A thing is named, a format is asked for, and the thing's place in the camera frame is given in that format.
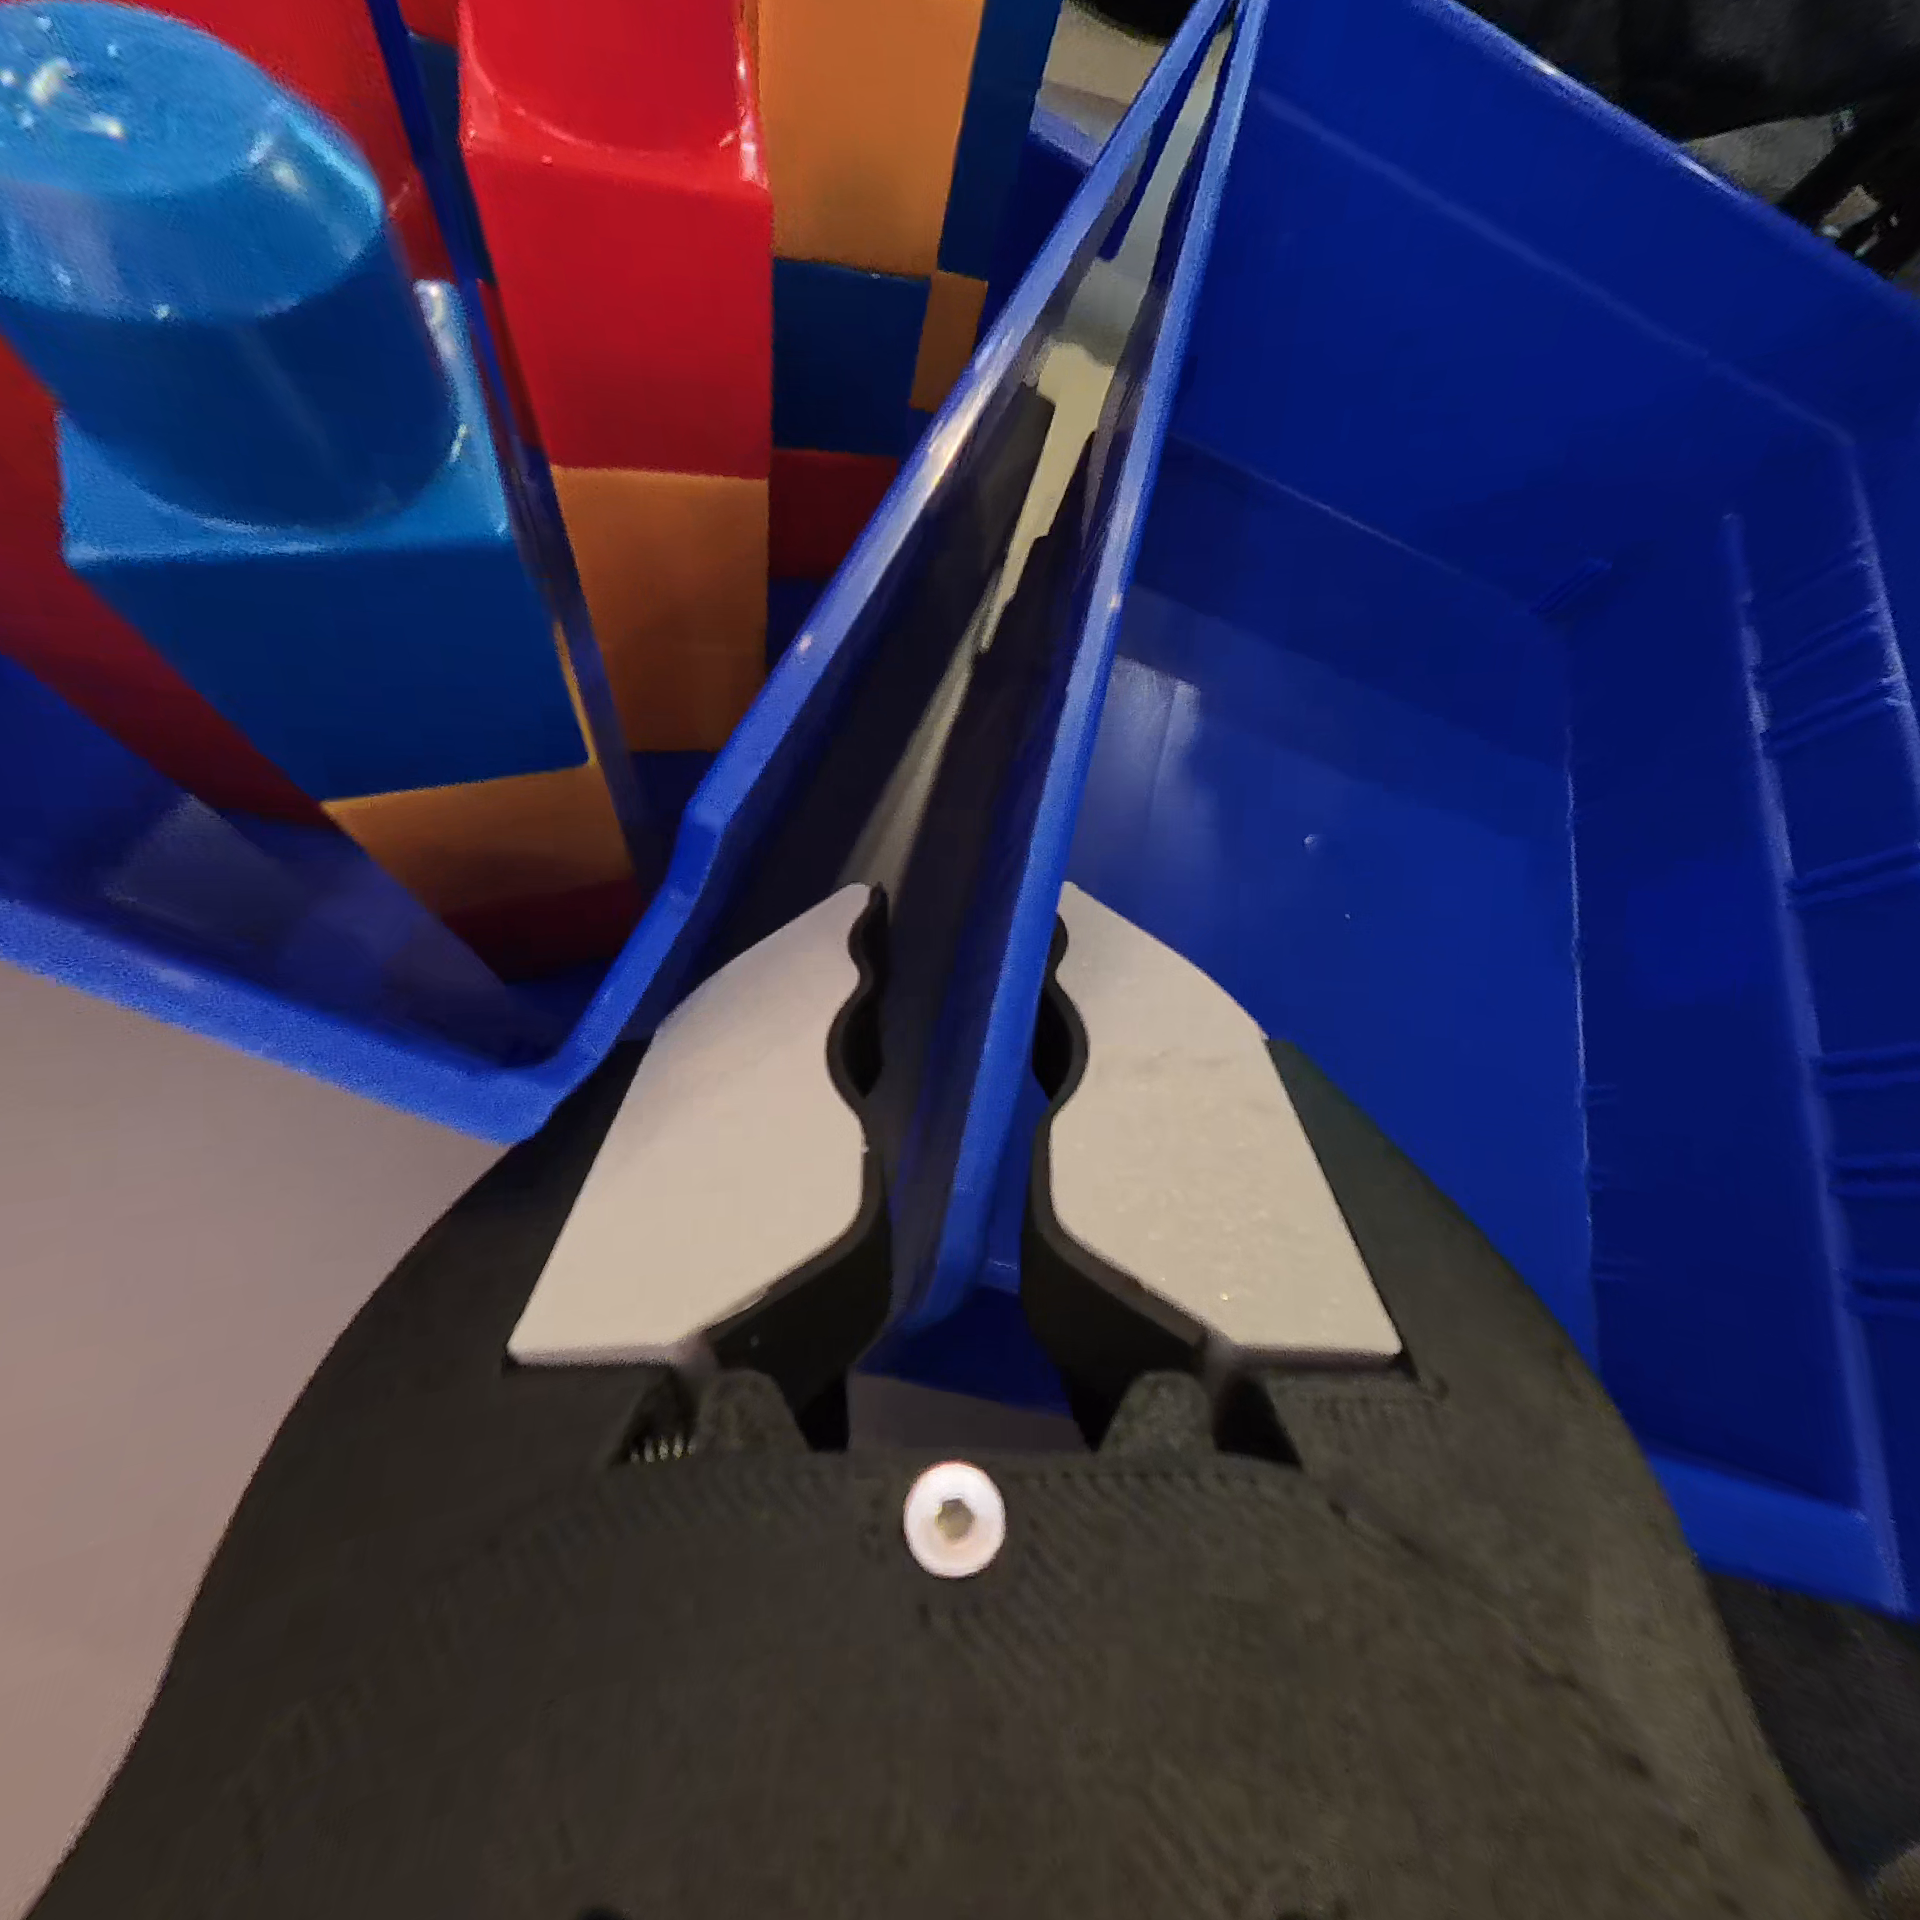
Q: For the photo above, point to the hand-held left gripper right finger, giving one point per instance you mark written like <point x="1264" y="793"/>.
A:
<point x="1201" y="1185"/>

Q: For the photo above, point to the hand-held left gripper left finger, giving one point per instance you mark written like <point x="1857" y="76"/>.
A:
<point x="704" y="1170"/>

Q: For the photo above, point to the grey desk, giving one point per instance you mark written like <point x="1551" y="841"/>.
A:
<point x="150" y="1351"/>

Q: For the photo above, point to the orange toy block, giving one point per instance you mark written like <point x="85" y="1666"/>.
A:
<point x="481" y="841"/>
<point x="952" y="338"/>
<point x="660" y="602"/>
<point x="856" y="121"/>

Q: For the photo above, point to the blue plastic bin with blocks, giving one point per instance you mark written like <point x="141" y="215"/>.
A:
<point x="840" y="676"/>

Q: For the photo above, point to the blue toy block with stud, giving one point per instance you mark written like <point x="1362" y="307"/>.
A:
<point x="302" y="602"/>

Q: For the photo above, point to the small blue toy block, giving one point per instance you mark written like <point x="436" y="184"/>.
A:
<point x="840" y="345"/>

